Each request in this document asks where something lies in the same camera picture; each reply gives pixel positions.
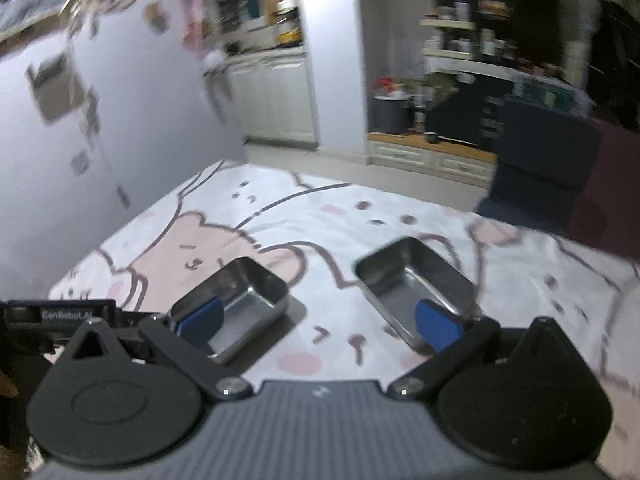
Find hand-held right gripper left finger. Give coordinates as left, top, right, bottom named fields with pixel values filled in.
left=52, top=296, right=254, bottom=403

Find rectangular steel container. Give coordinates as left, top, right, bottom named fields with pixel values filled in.
left=353, top=236, right=483, bottom=356
left=170, top=256, right=292, bottom=365

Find maroon chair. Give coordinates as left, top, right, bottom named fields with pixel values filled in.
left=570, top=119, right=640, bottom=261

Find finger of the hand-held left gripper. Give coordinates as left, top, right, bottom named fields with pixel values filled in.
left=114, top=310, right=168, bottom=329

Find black bin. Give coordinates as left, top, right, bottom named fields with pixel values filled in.
left=372, top=94, right=416, bottom=134

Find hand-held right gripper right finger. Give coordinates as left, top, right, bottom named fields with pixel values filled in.
left=388, top=298, right=584, bottom=403

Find white kitchen cabinet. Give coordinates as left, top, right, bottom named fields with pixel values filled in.
left=225, top=52, right=318, bottom=143

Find dark blue chair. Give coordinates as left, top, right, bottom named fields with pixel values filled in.
left=475, top=97, right=603, bottom=235

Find pink wall shelf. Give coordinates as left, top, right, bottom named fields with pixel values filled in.
left=172, top=0, right=208, bottom=51

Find white wall shelf unit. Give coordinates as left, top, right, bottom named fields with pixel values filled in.
left=419, top=0, right=518, bottom=81

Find low white wood-top cabinet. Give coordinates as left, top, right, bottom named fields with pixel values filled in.
left=366, top=131, right=500, bottom=192

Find bear print tablecloth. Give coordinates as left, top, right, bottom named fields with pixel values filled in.
left=47, top=159, right=640, bottom=480

